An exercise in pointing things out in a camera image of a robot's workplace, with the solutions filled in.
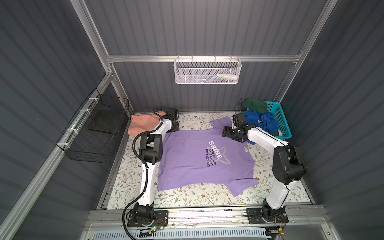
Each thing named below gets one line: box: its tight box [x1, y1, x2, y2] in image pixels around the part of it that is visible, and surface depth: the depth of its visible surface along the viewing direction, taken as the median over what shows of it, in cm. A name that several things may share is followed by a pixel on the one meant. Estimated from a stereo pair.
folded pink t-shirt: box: [128, 111, 165, 135], surface depth 114 cm
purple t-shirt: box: [157, 116, 260, 198], surface depth 94 cm
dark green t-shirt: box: [241, 97, 268, 114], surface depth 117 cm
